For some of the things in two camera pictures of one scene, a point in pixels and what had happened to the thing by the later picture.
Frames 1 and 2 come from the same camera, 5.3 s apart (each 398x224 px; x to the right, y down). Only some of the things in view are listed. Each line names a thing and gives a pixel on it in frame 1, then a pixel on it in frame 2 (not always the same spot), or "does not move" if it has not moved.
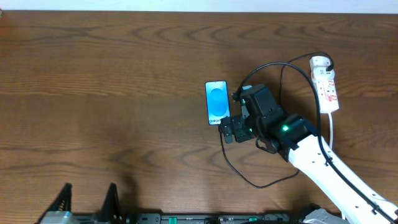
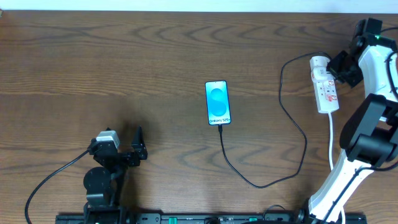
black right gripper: x=235 y=126 -> x=347 y=72
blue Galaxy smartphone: x=217 y=101 does not move
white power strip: x=326 y=84 does not move
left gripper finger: x=111 y=205 -> x=107 y=154
